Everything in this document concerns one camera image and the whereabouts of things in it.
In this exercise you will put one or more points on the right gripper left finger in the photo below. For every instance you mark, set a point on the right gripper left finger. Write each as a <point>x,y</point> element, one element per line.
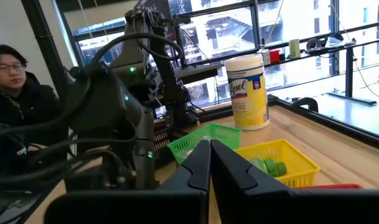
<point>195,174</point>

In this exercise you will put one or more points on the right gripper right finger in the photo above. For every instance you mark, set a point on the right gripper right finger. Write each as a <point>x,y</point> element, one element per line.
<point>229,180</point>

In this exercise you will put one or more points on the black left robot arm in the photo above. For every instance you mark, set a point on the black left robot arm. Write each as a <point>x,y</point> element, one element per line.
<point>102,102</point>

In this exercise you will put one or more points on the green plastic basket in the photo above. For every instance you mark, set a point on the green plastic basket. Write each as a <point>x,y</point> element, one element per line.
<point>220,132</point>

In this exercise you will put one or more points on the black plastic basket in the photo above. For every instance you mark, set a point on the black plastic basket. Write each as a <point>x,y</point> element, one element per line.
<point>159,137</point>

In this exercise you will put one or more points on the yellow plastic basket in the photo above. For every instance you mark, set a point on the yellow plastic basket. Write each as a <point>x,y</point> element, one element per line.
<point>301,161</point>

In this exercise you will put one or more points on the yellow Lysol wipes canister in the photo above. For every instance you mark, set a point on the yellow Lysol wipes canister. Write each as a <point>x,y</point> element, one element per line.
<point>248,99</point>

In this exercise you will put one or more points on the red plastic basket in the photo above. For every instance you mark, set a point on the red plastic basket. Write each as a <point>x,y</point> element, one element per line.
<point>332,186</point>

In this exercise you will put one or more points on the small red box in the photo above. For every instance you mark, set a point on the small red box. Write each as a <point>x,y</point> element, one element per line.
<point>274,56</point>

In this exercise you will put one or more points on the white green bottle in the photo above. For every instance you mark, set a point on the white green bottle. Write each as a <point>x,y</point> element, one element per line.
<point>294,48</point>

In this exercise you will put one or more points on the black tape roll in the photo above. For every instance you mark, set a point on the black tape roll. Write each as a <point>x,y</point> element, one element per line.
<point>313,44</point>

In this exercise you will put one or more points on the black desk stand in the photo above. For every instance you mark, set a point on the black desk stand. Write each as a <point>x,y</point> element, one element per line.
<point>349,71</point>

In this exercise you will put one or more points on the black window frame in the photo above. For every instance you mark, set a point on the black window frame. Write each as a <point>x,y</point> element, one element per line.
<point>254,25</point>

